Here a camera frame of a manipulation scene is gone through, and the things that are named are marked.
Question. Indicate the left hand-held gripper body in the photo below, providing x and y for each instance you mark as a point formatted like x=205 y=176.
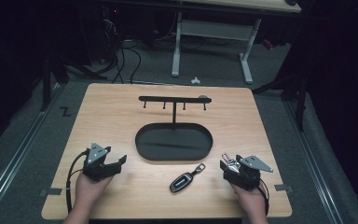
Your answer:
x=97 y=169

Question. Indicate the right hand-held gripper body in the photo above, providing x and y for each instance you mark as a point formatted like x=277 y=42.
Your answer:
x=245 y=179

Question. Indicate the silver key bunch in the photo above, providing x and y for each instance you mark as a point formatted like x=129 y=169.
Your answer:
x=231 y=163

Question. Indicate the black car key fob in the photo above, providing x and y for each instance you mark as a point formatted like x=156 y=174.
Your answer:
x=181 y=182

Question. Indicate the black oval tray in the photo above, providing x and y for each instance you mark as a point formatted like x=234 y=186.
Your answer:
x=174 y=143

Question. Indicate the person's right hand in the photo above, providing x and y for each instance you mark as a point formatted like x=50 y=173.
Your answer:
x=250 y=199

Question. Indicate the person's left hand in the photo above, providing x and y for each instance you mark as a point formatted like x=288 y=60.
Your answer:
x=88 y=193

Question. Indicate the grey tape strip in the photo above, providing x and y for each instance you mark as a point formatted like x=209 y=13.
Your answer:
x=51 y=192
x=283 y=188

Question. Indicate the grey round table grommet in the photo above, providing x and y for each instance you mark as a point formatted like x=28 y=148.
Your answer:
x=203 y=96

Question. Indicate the small white floor object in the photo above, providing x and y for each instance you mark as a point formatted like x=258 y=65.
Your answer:
x=195 y=81

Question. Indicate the black metal stand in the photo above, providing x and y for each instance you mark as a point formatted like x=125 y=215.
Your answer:
x=301 y=93
x=46 y=84

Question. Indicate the white-framed desk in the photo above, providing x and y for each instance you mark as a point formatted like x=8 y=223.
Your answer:
x=217 y=29

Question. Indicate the metal floor rail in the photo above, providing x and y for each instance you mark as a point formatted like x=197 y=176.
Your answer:
x=15 y=161
x=313 y=161

